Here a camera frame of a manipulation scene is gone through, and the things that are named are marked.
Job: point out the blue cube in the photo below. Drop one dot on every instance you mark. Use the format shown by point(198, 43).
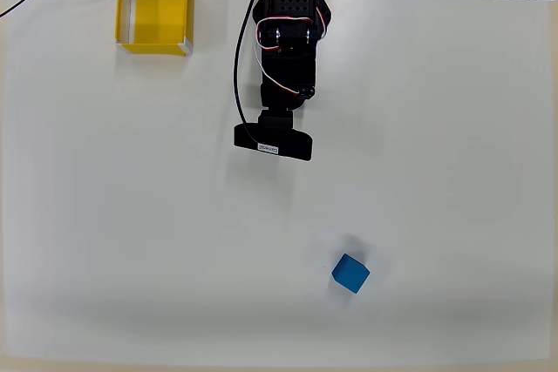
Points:
point(350, 274)

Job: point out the yellow open box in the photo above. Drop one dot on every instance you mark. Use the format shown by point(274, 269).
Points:
point(161, 15)

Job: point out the black webcam with white label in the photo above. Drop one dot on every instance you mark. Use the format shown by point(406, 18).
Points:
point(279, 139)

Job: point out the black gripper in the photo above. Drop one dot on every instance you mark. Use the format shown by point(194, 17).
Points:
point(282, 96)

